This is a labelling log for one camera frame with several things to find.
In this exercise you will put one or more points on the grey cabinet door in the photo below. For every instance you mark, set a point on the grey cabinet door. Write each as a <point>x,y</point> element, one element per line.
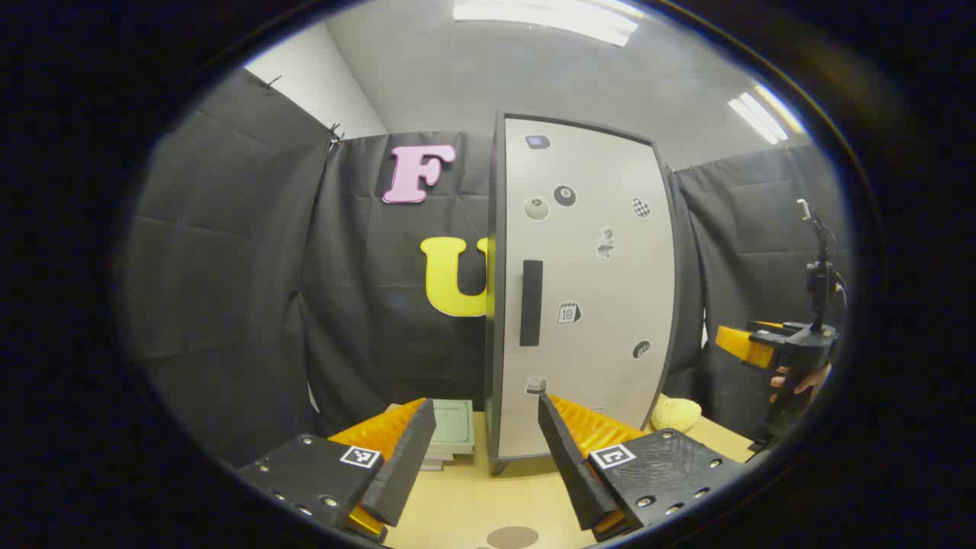
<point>610,381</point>

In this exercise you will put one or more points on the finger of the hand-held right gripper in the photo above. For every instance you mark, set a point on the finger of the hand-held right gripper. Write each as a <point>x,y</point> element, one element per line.
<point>743,345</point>

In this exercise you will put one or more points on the long ceiling light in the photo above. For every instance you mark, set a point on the long ceiling light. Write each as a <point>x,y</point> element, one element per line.
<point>549,19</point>
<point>762,114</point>

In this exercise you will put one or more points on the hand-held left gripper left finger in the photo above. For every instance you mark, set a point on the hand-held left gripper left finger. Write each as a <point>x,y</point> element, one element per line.
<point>404,465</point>

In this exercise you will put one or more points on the brown round coaster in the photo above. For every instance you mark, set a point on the brown round coaster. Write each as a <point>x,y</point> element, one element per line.
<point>512,537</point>

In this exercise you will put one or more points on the dark grey cabinet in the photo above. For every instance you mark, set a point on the dark grey cabinet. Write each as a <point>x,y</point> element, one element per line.
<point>493,305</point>

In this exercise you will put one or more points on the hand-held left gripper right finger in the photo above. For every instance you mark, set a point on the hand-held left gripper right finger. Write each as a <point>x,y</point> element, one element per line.
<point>568,465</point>

